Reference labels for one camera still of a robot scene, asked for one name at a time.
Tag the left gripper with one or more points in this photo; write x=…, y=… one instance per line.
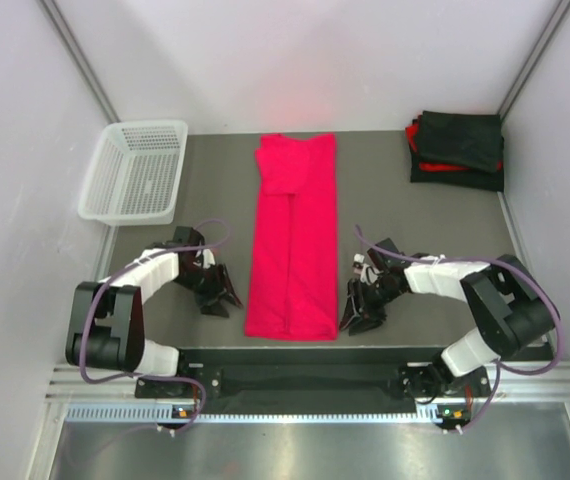
x=221, y=283

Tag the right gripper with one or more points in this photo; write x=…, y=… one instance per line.
x=355, y=289

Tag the pink t shirt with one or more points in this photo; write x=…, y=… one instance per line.
x=293, y=289

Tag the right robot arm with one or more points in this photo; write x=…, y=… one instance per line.
x=508, y=307

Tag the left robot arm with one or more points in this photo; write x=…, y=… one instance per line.
x=106, y=336

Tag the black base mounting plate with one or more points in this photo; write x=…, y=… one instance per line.
x=319, y=380

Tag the white plastic basket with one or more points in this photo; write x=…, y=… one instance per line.
x=134, y=174

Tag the black folded t shirt top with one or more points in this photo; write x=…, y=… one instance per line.
x=464, y=140

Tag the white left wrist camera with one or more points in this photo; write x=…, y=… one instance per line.
x=206, y=258

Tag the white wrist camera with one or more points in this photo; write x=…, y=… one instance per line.
x=206, y=258
x=365, y=272

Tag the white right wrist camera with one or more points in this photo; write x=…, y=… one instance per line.
x=365, y=272

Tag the aluminium frame rail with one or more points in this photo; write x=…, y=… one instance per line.
x=66, y=385

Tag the slotted grey cable duct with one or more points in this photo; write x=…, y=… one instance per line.
x=165, y=413

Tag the aluminium corner post left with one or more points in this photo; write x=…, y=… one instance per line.
x=67, y=37

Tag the aluminium corner post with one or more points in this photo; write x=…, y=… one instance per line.
x=67, y=37
x=560, y=13

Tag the aluminium corner post right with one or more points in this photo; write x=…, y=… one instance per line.
x=560, y=13

